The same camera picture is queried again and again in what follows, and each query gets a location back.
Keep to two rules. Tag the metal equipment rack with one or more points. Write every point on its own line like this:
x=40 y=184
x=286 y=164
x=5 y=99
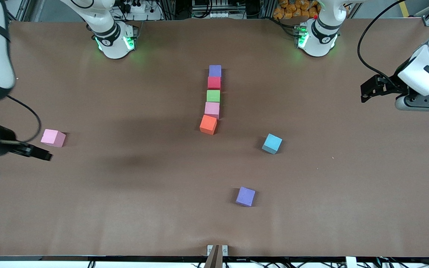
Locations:
x=218 y=11

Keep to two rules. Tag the red foam cube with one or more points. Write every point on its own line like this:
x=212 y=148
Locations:
x=214 y=82

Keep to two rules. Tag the orange foam cube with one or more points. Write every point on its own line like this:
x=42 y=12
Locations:
x=208 y=124

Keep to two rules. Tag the green foam cube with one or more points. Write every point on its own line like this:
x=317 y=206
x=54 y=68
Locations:
x=213 y=96

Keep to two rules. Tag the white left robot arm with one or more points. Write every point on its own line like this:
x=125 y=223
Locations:
x=322 y=37

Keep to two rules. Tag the pink foam cube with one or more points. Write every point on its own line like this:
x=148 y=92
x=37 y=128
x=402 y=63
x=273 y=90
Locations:
x=52 y=137
x=212 y=109

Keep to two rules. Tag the metal table edge bracket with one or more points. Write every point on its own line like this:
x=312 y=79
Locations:
x=209 y=249

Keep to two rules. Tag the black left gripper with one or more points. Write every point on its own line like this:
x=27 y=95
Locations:
x=390 y=86

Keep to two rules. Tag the indigo foam cube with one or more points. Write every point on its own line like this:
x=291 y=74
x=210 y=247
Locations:
x=215 y=70

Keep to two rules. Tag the cyan foam cube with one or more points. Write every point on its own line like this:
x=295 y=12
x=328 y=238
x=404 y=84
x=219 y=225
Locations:
x=272 y=142

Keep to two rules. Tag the lilac purple foam cube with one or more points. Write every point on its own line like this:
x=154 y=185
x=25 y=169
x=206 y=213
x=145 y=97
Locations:
x=245 y=196

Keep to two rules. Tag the brown camera pole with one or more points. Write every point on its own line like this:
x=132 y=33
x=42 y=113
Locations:
x=212 y=258

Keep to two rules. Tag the white block under table edge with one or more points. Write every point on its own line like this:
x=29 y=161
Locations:
x=351 y=262

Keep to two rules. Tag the white power strip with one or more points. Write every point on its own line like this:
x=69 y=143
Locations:
x=151 y=15

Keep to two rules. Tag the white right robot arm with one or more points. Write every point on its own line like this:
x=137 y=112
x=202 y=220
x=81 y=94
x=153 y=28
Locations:
x=114 y=37

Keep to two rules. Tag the pile of orange toys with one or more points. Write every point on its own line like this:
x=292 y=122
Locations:
x=289 y=11

